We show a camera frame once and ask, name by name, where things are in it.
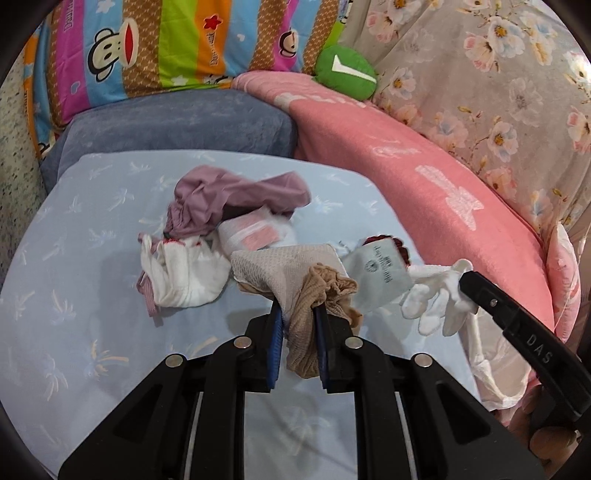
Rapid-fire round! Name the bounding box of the white glove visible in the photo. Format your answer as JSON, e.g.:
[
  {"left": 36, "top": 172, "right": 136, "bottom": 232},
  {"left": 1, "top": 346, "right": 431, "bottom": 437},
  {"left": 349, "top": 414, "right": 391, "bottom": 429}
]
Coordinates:
[{"left": 400, "top": 259, "right": 479, "bottom": 337}]

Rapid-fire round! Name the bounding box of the white sock with red trim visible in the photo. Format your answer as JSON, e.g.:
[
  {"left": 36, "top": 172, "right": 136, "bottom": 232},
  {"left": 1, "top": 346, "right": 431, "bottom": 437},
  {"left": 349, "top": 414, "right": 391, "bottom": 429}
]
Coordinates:
[{"left": 136, "top": 232, "right": 230, "bottom": 317}]

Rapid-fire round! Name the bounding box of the grey printed sock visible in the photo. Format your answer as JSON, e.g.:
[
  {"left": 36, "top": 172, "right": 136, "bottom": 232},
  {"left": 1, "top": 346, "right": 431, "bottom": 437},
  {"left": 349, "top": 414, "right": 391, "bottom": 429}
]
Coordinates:
[{"left": 342, "top": 237, "right": 413, "bottom": 314}]

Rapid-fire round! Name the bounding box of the tan nylon stocking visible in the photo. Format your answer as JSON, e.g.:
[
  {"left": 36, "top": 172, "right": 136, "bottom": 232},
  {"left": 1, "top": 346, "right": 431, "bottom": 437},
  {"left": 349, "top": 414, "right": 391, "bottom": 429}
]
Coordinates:
[{"left": 286, "top": 263, "right": 363, "bottom": 379}]

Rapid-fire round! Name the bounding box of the beige mesh cloth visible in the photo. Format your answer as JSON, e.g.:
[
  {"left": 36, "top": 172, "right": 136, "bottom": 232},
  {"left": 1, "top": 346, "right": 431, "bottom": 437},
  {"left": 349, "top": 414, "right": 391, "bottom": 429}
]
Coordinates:
[{"left": 230, "top": 244, "right": 346, "bottom": 320}]

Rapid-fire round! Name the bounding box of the dark red velvet scrunchie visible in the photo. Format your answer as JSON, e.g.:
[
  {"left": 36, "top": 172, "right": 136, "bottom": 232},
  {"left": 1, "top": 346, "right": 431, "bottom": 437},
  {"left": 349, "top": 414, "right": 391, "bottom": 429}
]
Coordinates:
[{"left": 359, "top": 233, "right": 412, "bottom": 269}]

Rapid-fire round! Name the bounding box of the pink white wrapper pad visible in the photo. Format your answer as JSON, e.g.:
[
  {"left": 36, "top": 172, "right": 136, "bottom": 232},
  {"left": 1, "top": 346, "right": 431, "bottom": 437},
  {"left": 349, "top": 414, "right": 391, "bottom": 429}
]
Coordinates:
[{"left": 217, "top": 206, "right": 297, "bottom": 255}]

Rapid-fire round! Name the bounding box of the mauve purple garment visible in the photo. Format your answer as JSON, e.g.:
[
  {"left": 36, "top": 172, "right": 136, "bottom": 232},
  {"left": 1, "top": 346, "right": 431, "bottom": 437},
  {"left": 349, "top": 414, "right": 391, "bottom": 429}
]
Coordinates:
[{"left": 163, "top": 165, "right": 311, "bottom": 239}]

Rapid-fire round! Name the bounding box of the right hand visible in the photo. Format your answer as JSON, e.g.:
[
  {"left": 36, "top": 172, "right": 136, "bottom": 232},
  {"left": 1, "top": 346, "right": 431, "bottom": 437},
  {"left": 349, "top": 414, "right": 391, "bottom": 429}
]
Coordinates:
[{"left": 508, "top": 385, "right": 582, "bottom": 478}]

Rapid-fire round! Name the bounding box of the pink white pillow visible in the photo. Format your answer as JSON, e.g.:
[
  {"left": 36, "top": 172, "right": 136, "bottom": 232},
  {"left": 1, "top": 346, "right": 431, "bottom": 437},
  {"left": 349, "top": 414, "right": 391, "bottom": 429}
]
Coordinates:
[{"left": 546, "top": 223, "right": 581, "bottom": 342}]

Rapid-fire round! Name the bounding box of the light blue tablecloth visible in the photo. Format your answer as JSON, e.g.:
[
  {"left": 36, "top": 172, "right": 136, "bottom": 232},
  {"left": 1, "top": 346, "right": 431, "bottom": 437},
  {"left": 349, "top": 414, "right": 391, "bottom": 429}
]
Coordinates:
[{"left": 1, "top": 151, "right": 480, "bottom": 479}]

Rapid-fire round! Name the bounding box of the pink bed blanket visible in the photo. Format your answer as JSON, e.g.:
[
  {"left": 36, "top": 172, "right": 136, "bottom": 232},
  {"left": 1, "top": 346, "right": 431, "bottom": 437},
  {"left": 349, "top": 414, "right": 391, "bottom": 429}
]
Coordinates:
[{"left": 231, "top": 71, "right": 578, "bottom": 340}]

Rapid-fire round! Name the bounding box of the grey floral sheet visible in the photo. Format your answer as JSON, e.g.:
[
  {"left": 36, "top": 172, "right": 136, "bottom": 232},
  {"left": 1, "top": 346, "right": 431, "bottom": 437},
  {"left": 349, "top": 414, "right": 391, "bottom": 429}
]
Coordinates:
[{"left": 339, "top": 0, "right": 590, "bottom": 239}]

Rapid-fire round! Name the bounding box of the blue grey cushion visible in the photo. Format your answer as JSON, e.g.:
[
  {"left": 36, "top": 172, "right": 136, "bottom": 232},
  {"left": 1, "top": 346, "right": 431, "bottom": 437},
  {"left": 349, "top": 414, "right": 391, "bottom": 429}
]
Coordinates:
[{"left": 40, "top": 89, "right": 297, "bottom": 191}]

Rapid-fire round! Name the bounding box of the green check mark cushion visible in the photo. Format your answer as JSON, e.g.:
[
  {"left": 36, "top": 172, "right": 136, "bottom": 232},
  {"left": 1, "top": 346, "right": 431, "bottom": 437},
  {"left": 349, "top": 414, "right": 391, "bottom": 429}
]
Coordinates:
[{"left": 314, "top": 45, "right": 378, "bottom": 101}]

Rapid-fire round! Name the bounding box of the colourful monkey print quilt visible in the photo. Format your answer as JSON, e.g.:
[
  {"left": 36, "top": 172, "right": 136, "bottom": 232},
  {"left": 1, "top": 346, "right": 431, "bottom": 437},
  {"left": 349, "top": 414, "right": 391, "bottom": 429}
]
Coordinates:
[{"left": 24, "top": 0, "right": 352, "bottom": 158}]

